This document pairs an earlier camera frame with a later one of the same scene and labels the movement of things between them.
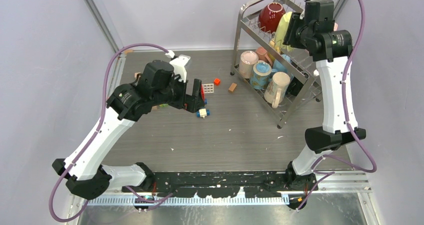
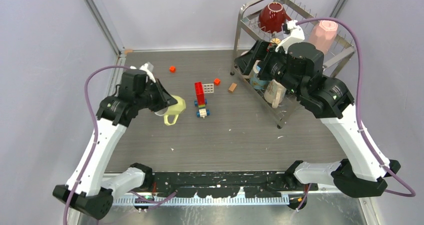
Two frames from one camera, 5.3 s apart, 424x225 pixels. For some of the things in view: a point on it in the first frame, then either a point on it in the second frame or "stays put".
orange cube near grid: [217, 81] stays put
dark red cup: [269, 16] stays put
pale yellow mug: [281, 32] → [174, 110]
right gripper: [289, 37] → [261, 50]
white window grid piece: [208, 88] stays put
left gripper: [195, 102] → [165, 98]
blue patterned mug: [260, 76] stays put
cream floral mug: [275, 92] stays put
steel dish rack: [278, 75] stays put
